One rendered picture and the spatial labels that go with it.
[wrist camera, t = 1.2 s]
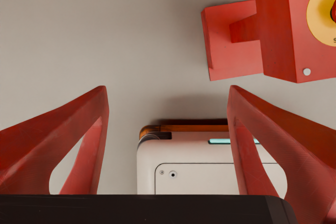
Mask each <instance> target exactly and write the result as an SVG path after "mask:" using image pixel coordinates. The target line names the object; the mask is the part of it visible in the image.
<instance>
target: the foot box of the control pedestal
mask: <svg viewBox="0 0 336 224"><path fill-rule="evenodd" d="M256 13H257V9H256V0H246V1H240V2H234V3H228V4H222V5H216V6H210V7H205V8H204V10H203V11H202V12H201V20H202V27H203V34H204V41H205V49H206V56H207V63H208V70H209V77H210V81H217V80H223V79H230V78H236V77H242V76H248V75H255V74H261V73H264V70H263V61H262V52H261V44H260V40H254V41H245V42H237V43H232V41H231V33H230V24H233V23H235V22H237V21H240V20H242V19H244V18H247V17H249V16H251V15H254V14H256Z"/></svg>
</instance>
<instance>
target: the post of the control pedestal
mask: <svg viewBox="0 0 336 224"><path fill-rule="evenodd" d="M229 29H230V37H231V43H240V42H249V41H257V40H260V35H259V26H258V17H257V13H255V14H253V15H251V16H248V17H246V18H244V19H241V20H239V21H237V22H234V23H232V24H230V25H229Z"/></svg>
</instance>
